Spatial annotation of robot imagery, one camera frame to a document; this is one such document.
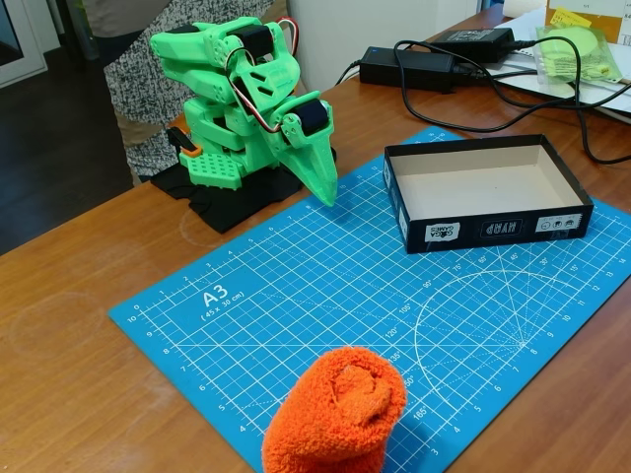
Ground orange fuzzy sock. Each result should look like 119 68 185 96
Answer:
260 346 408 473

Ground large black power adapter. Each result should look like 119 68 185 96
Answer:
358 46 457 93

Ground white chair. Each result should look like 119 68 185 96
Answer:
285 0 482 98

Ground orange and black clamp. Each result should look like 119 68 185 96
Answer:
166 126 202 159

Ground blue A3 cutting mat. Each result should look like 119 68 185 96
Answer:
106 125 631 473

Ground black cardboard box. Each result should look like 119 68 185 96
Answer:
383 133 596 255

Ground person in speckled top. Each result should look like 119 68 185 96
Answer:
81 0 277 183

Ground slim black power adapter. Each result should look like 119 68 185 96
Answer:
431 28 517 64

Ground yellow sticky note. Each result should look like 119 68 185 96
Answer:
550 5 593 31

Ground plastic bag of green parts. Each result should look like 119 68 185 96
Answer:
534 24 623 90

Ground white paper sheets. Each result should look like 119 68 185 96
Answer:
485 17 631 124

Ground white framed glass door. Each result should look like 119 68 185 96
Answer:
0 0 48 90

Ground black power cable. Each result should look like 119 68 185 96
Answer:
393 36 631 164

